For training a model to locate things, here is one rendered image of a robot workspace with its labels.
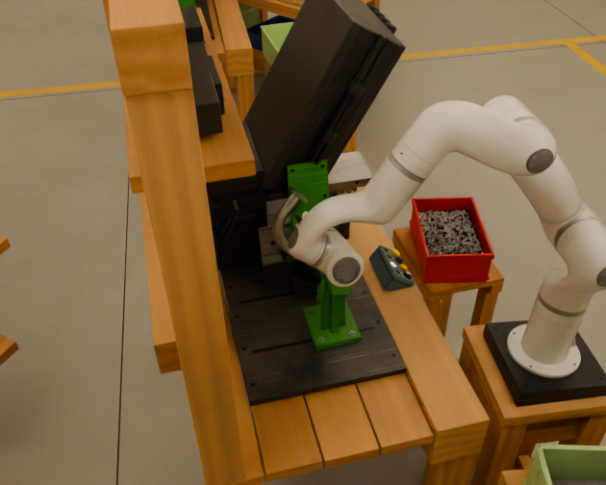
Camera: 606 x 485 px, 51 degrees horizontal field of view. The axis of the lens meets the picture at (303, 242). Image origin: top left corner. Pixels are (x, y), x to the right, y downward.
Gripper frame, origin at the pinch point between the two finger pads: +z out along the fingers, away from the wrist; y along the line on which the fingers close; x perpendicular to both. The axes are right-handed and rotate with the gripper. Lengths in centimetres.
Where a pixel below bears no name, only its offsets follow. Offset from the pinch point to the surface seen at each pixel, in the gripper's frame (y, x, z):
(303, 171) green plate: 2.3, -8.7, 18.1
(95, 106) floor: 36, 62, 355
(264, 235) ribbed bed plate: -1.4, 12.9, 21.4
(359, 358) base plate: -32.6, 20.4, -9.4
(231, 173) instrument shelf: 30.2, -1.3, -23.3
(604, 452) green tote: -68, -3, -54
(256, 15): -24, -68, 387
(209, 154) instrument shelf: 35.3, -1.5, -19.9
